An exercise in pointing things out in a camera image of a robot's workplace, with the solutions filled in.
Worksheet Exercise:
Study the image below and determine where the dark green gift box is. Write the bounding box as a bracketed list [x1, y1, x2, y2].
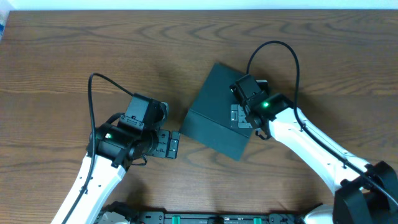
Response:
[180, 63, 252, 161]

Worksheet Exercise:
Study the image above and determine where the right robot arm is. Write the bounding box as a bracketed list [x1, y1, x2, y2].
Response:
[232, 89, 397, 224]

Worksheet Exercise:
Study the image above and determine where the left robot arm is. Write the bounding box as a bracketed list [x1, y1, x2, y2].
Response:
[52, 113, 180, 223]

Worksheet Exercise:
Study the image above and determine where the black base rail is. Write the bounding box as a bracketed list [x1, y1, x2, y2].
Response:
[96, 202, 312, 224]

